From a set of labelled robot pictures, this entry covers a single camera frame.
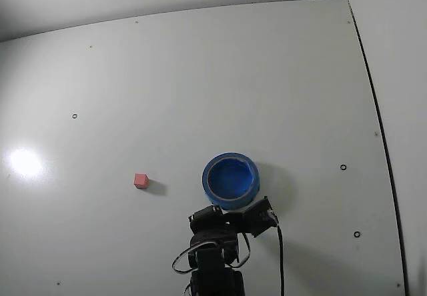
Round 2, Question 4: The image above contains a black camera cable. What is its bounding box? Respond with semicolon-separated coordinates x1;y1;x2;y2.
270;223;286;296

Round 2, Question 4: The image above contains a looped arm wire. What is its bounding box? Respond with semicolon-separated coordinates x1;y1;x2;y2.
232;231;252;268
171;241;201;274

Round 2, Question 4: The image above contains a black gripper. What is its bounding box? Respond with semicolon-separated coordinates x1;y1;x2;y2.
188;204;248;242

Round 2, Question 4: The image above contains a small pink cube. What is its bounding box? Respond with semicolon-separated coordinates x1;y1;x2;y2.
133;173;149;189

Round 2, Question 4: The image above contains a blue round bowl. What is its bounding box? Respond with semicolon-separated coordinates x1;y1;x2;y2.
201;153;261;211

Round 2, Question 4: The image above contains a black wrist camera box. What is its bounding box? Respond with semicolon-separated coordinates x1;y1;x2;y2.
242;195;280;238

